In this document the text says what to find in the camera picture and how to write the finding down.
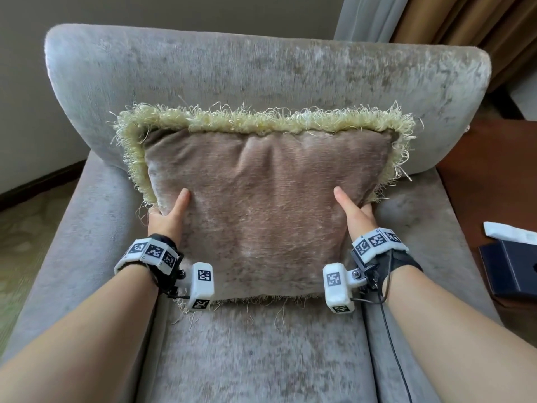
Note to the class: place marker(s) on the person's right hand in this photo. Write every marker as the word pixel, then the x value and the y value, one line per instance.
pixel 356 218

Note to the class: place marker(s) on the person's left hand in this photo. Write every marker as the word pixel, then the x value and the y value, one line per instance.
pixel 164 221

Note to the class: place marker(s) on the person's left thumb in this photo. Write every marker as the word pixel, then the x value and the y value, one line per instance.
pixel 182 200

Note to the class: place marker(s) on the person's right thumb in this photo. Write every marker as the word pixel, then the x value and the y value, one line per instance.
pixel 345 201

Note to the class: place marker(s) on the brown fringed cushion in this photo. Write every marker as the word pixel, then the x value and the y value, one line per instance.
pixel 268 214

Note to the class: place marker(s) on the person's right forearm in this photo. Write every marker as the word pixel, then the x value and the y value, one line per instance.
pixel 457 331

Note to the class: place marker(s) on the person's left forearm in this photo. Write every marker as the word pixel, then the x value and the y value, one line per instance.
pixel 79 331

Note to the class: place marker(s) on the grey velvet armchair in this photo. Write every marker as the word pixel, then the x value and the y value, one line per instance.
pixel 268 100

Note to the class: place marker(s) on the brown wooden side table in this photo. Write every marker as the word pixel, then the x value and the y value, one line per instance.
pixel 499 184

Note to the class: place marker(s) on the dark blue tissue box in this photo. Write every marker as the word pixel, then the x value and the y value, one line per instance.
pixel 509 264

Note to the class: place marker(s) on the white sheer curtain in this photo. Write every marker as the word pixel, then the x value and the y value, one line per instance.
pixel 367 16

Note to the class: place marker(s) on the tan drape curtain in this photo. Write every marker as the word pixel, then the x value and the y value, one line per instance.
pixel 470 33

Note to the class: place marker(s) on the right wrist camera tracker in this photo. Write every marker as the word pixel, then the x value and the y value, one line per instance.
pixel 365 264

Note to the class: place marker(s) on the wrist camera tracker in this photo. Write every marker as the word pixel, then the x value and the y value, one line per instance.
pixel 168 268
pixel 365 264

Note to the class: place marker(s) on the left wrist camera tracker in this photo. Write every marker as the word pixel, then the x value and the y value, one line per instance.
pixel 168 268

